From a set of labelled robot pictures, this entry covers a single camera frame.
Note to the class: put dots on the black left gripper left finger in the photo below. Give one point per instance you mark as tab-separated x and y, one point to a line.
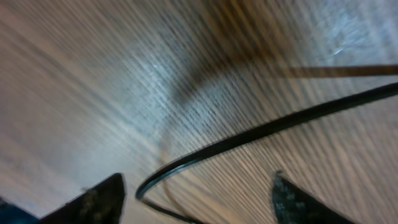
101	204

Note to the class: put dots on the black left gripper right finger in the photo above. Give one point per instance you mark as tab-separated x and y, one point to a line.
292	205

